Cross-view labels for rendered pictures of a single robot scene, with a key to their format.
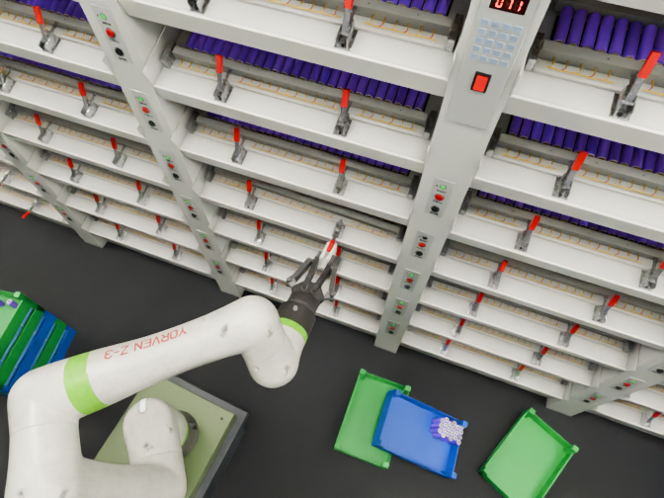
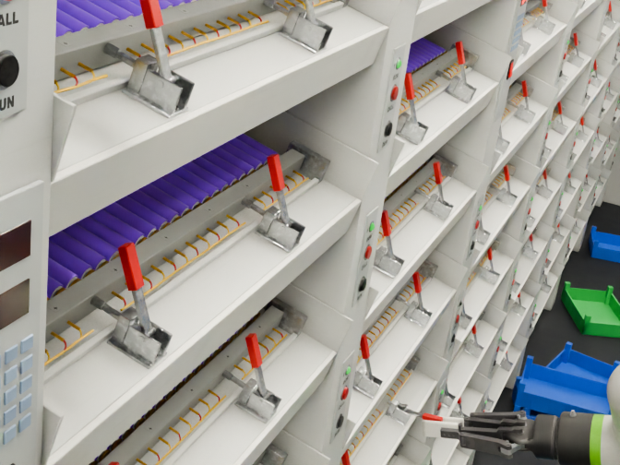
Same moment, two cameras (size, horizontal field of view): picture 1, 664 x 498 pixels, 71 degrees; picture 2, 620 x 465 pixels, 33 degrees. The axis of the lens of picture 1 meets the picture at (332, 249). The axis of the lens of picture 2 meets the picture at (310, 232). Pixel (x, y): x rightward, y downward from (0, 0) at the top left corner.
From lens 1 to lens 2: 182 cm
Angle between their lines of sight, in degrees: 70
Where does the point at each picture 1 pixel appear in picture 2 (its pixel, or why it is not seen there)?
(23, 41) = (233, 447)
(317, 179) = (404, 331)
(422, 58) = (478, 80)
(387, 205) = (438, 295)
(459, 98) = (502, 93)
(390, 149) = (462, 199)
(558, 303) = (480, 295)
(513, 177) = not seen: hidden behind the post
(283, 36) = (453, 117)
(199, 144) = not seen: hidden behind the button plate
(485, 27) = (517, 21)
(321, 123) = (430, 221)
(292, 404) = not seen: outside the picture
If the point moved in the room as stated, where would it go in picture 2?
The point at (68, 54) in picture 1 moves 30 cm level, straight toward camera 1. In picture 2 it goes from (282, 392) to (487, 349)
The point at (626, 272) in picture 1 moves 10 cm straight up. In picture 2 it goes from (498, 206) to (507, 164)
